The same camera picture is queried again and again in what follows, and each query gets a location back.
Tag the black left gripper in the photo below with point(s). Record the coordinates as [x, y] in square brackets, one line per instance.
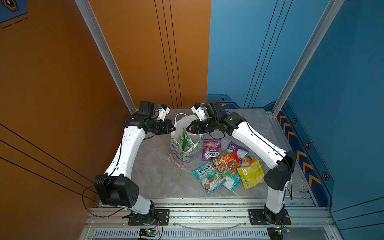
[166, 123]

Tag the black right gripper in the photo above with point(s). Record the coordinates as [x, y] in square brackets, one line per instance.
[197, 128]

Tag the green rainbow candy bag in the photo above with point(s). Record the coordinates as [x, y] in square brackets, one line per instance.
[189, 142]

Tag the floral paper gift bag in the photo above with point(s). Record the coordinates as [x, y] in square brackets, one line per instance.
[182, 121]

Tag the teal Fox's fruit candy bag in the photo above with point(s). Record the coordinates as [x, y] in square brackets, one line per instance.
[209, 177]

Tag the yellow snack bag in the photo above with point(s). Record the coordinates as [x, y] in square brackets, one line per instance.
[252, 175]

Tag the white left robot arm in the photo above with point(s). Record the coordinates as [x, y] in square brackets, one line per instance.
[115, 187]

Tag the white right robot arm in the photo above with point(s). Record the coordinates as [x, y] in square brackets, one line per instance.
[280, 162]

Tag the purple Fox's berries candy bag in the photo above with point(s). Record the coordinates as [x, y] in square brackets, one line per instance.
[211, 149]

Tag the orange green noodle snack bag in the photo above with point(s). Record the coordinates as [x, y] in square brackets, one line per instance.
[225, 164]

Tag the orange Fox's candy bag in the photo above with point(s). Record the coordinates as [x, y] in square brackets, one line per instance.
[247, 161]

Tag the teal Fox's mint candy bag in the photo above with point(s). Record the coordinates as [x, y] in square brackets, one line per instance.
[232, 181]

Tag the red snack packet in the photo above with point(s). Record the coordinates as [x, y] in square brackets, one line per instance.
[235, 157]

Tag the purple snack packet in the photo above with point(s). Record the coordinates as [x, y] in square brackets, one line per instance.
[241, 152]

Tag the left green circuit board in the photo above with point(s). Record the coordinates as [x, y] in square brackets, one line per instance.
[148, 233]

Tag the green circuit board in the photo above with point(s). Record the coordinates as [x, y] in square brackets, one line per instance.
[148, 233]
[282, 231]

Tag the right green circuit board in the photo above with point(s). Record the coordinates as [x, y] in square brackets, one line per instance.
[282, 231]

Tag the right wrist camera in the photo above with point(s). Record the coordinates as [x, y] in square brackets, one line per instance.
[199, 110]

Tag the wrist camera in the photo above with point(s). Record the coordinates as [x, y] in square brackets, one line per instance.
[199, 110]
[163, 110]

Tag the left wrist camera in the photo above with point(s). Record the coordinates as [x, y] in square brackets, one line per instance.
[163, 110]

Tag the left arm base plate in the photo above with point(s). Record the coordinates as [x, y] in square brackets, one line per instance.
[158, 216]

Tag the aluminium front rail frame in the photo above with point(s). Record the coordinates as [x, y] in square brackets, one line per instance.
[215, 218]

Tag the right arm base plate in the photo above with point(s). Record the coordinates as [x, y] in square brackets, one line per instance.
[263, 217]

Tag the left aluminium corner post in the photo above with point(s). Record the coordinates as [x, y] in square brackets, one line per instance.
[101, 42]

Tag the aluminium corner post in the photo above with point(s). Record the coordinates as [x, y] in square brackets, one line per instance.
[318, 34]
[101, 42]

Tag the right aluminium corner post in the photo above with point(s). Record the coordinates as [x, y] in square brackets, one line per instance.
[318, 34]

